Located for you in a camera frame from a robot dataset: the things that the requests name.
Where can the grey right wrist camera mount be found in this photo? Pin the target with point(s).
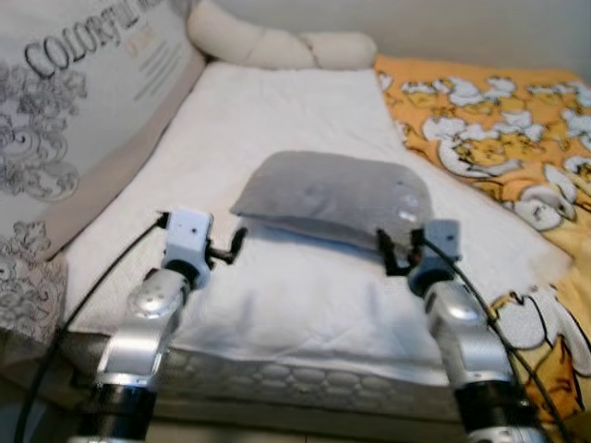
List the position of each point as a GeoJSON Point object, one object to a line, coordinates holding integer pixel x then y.
{"type": "Point", "coordinates": [441, 242]}

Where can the yellow cartoon print blanket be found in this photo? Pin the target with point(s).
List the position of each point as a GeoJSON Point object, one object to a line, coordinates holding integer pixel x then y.
{"type": "Point", "coordinates": [499, 129]}

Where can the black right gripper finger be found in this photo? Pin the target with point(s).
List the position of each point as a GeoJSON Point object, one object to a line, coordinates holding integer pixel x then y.
{"type": "Point", "coordinates": [390, 257]}
{"type": "Point", "coordinates": [415, 238]}

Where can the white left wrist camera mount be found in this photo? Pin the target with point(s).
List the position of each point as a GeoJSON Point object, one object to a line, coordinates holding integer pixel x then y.
{"type": "Point", "coordinates": [187, 235]}

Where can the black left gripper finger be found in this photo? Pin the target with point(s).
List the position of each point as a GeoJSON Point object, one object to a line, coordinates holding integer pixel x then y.
{"type": "Point", "coordinates": [238, 244]}

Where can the grey quilted mattress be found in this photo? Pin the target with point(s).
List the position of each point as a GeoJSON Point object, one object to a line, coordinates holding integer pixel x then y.
{"type": "Point", "coordinates": [277, 378]}

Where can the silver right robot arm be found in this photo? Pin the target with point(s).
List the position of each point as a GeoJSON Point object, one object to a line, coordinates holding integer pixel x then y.
{"type": "Point", "coordinates": [462, 332]}

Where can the grey pillow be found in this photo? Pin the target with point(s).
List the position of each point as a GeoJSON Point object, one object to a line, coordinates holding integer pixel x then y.
{"type": "Point", "coordinates": [323, 194]}

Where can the white quilted mattress cover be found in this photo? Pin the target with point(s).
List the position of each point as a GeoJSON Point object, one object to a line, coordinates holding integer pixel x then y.
{"type": "Point", "coordinates": [277, 111]}

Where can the beige bolster pillow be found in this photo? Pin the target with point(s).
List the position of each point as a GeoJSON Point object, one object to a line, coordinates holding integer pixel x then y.
{"type": "Point", "coordinates": [268, 46]}

